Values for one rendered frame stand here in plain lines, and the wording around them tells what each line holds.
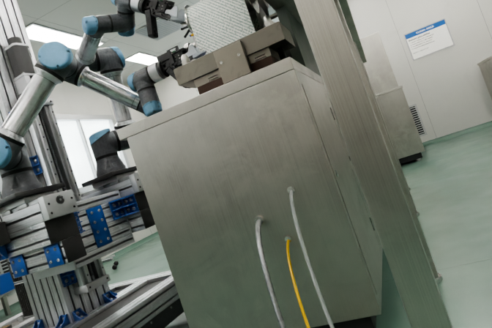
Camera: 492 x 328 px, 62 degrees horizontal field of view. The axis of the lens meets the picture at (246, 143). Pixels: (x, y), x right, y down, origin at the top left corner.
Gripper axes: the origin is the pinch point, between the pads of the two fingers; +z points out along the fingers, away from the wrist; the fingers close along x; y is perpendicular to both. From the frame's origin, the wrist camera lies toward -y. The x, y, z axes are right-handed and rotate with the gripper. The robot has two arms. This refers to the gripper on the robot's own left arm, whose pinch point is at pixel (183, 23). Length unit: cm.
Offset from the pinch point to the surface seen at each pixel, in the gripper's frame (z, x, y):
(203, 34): 12.2, -4.5, -2.1
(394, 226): 94, -81, -25
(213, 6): 12.9, -4.5, 8.9
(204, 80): 27.4, -23.2, -17.5
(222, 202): 50, -30, -52
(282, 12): 39.2, -2.7, 14.3
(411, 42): 81, 551, 115
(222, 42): 20.9, -4.5, -2.8
